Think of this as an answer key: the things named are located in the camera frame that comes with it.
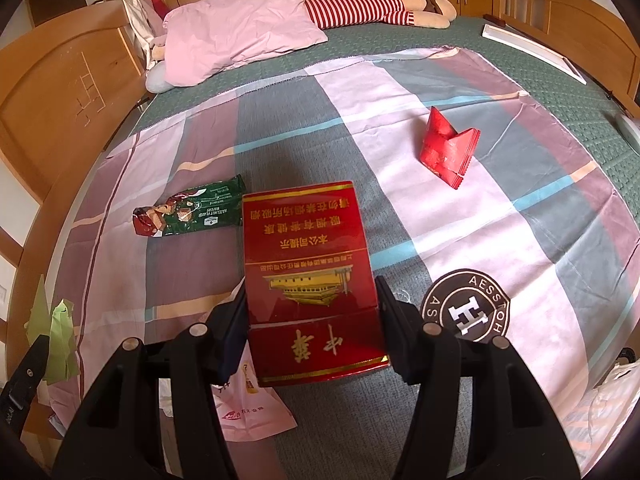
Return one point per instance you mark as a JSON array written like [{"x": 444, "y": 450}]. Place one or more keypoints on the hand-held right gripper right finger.
[{"x": 395, "y": 332}]

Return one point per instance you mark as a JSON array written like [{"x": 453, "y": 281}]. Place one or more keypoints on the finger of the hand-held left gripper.
[{"x": 32, "y": 367}]

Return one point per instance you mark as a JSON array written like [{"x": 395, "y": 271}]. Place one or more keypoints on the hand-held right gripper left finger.
[{"x": 235, "y": 332}]

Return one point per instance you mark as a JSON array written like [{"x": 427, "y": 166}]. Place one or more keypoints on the light green wrapper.
[{"x": 60, "y": 340}]

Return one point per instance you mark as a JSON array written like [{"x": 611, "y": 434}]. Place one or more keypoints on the white red-printed plastic bag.
[{"x": 250, "y": 415}]

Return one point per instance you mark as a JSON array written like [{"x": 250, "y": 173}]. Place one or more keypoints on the red cigarette box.
[{"x": 310, "y": 260}]

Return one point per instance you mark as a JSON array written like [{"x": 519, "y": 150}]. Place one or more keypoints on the green wafer wrapper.
[{"x": 200, "y": 207}]

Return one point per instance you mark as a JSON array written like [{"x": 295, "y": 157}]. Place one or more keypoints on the red foil wrapper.
[{"x": 445, "y": 152}]

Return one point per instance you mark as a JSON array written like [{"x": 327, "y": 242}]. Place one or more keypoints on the plaid bed sheet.
[{"x": 350, "y": 125}]

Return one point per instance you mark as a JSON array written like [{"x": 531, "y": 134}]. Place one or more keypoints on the blue-grey plush cushion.
[{"x": 157, "y": 80}]

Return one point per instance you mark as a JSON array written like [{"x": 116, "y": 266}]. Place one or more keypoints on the green patterned bed mat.
[{"x": 525, "y": 70}]

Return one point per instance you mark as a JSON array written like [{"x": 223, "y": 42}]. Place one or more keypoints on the pink pillow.
[{"x": 235, "y": 30}]

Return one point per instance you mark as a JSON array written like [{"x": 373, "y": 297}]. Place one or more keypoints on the white flat board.
[{"x": 525, "y": 42}]

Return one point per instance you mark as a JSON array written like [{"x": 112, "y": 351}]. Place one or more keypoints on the red striped plush doll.
[{"x": 355, "y": 7}]

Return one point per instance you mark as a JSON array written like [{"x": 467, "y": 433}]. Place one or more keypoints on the white and red cloth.
[{"x": 142, "y": 15}]

